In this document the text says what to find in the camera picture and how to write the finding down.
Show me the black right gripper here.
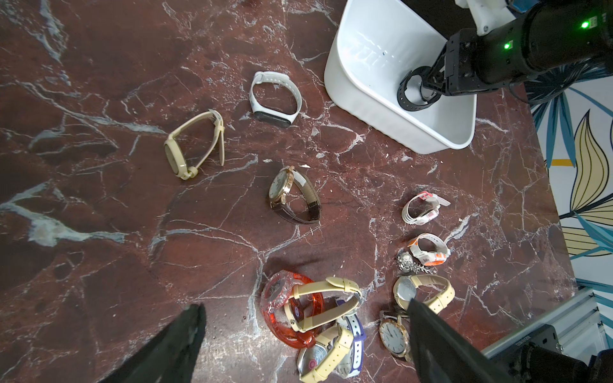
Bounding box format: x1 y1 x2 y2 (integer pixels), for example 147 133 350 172
421 29 498 96

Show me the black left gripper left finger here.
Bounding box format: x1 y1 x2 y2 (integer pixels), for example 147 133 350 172
102 304 207 382

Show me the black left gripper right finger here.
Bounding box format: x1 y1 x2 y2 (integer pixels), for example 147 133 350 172
406 299 512 382

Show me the black strap watch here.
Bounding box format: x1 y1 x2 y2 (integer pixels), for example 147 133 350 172
397 66 441 112

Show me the brown strap white dial watch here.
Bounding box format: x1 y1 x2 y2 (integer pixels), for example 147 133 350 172
378 311 412 362

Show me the cream strap round watch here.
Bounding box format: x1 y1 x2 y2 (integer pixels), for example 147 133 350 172
393 274 456 314

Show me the white orange strap watch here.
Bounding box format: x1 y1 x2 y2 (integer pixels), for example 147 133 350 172
409 233 451 267

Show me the white pink strap watch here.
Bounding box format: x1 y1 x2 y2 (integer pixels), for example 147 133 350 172
402 191 451 226

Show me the beige strap watch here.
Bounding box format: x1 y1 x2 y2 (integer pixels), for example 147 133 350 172
163 109 226 180

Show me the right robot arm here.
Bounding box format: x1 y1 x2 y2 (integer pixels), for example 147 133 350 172
417 1 612 97

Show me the white plastic storage box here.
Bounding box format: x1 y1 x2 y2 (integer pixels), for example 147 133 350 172
324 1 477 154

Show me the red transparent watch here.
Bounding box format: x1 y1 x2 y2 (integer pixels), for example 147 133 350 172
260 271 324 349

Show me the purple white strap watch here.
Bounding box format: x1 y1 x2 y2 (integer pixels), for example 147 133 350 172
335 310 367 379

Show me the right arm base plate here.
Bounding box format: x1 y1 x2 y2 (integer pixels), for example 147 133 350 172
490 325 612 382

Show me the silver metal bracelet watch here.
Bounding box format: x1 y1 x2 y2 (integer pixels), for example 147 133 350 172
397 252 437 274

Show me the cream strap watch on red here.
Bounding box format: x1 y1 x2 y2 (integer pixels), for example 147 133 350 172
283 276 363 334

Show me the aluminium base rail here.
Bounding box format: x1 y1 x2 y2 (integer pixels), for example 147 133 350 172
482 288 612 362

